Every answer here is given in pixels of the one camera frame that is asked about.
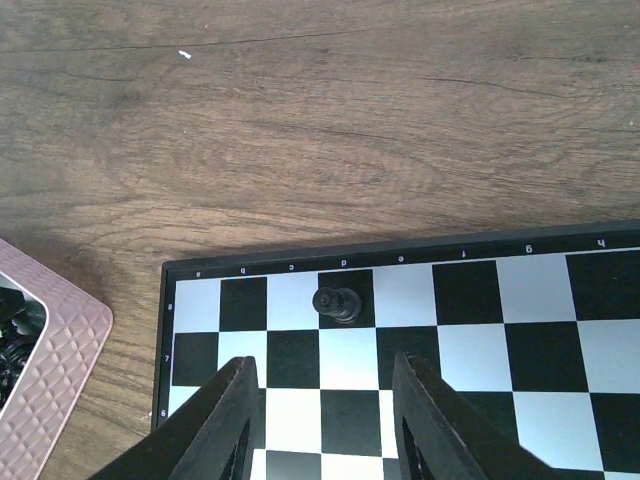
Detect pink tray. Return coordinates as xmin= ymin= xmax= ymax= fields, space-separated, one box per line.
xmin=1 ymin=242 xmax=113 ymax=479

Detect black chess piece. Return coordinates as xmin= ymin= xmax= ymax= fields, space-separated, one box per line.
xmin=312 ymin=287 xmax=362 ymax=324

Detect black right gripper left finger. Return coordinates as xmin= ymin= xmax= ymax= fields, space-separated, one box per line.
xmin=92 ymin=356 xmax=259 ymax=480

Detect black and silver chessboard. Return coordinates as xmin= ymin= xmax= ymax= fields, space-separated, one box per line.
xmin=152 ymin=220 xmax=639 ymax=479

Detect pile of black chess pieces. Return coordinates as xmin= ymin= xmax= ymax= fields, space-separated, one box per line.
xmin=0 ymin=287 xmax=46 ymax=407

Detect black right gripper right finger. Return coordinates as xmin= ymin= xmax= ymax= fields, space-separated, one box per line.
xmin=392 ymin=352 xmax=576 ymax=480

